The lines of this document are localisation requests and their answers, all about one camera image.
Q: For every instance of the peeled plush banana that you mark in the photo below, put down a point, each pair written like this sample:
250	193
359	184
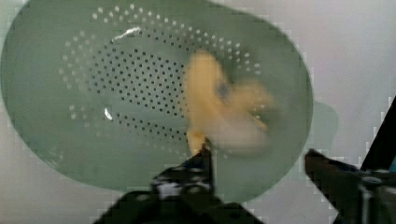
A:
222	113

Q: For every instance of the green oval strainer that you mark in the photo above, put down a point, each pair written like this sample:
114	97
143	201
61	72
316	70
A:
97	90

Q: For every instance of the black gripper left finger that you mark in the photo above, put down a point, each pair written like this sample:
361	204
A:
183	194

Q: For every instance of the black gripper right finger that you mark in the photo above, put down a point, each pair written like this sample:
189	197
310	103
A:
360	197

